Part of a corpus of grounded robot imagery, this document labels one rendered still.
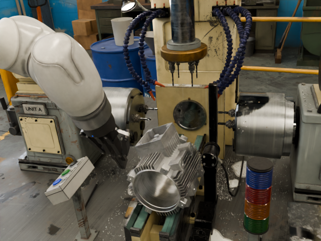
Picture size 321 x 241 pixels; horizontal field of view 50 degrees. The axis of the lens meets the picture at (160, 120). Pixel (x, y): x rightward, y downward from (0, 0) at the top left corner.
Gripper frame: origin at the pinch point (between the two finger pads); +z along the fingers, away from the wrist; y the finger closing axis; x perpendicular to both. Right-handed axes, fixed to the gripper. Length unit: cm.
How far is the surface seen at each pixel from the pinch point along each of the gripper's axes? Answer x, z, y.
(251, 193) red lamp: 5.7, -0.3, -34.6
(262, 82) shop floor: -270, 289, -36
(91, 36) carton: -423, 347, 290
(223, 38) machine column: -72, 24, -19
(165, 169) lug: -3.0, 10.4, -10.0
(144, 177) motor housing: -5.3, 23.8, 0.3
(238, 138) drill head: -27, 31, -29
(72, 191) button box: 6.8, 11.3, 16.9
